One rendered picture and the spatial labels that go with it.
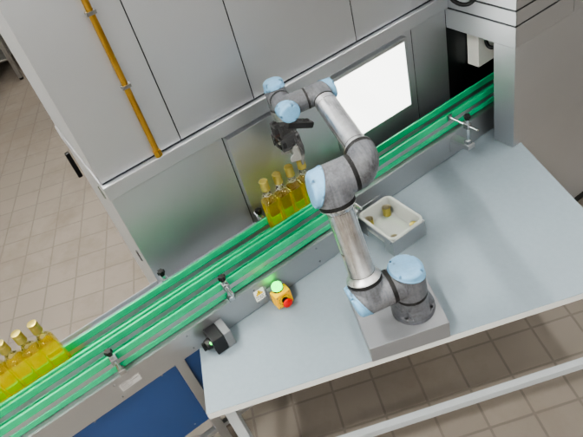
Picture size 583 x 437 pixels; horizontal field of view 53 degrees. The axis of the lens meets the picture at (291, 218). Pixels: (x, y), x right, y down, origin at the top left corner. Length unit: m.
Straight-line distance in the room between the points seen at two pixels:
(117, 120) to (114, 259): 2.14
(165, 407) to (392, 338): 0.96
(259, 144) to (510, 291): 1.07
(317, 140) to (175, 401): 1.19
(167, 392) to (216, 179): 0.84
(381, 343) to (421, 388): 0.89
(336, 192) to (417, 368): 1.44
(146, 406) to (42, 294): 1.92
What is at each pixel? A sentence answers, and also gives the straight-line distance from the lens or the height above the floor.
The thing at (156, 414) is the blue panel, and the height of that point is 0.56.
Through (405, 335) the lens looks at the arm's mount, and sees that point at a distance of 2.05.
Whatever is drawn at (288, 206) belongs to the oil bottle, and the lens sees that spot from 2.32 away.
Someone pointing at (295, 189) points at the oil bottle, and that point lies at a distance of 2.30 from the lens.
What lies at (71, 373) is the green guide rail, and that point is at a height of 0.93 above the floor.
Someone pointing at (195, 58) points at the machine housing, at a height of 1.65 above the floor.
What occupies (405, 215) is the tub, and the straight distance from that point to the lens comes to 2.48.
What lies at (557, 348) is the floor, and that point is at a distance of 3.04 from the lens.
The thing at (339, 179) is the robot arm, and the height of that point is 1.43.
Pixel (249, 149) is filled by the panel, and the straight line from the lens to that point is 2.30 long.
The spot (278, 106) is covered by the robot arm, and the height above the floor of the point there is 1.49.
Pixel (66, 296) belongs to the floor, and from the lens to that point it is 4.06.
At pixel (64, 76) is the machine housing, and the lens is 1.97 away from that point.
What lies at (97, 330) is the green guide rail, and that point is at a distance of 2.31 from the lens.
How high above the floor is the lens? 2.49
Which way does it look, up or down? 41 degrees down
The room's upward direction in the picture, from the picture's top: 18 degrees counter-clockwise
